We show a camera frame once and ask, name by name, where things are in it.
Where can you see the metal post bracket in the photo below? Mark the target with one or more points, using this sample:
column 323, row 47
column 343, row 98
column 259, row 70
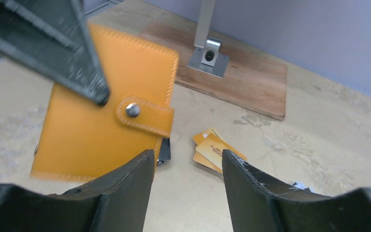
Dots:
column 206, row 57

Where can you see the wooden board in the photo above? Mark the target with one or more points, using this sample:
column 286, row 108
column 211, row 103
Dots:
column 250, row 81

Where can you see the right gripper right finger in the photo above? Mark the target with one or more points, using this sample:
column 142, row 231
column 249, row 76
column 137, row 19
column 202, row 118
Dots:
column 259, row 202

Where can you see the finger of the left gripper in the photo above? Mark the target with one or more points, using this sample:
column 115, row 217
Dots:
column 51, row 37

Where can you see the orange leather card holder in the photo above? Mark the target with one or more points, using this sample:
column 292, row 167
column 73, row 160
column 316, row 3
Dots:
column 81, row 141

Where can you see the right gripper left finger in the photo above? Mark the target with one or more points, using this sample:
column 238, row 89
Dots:
column 114, row 202

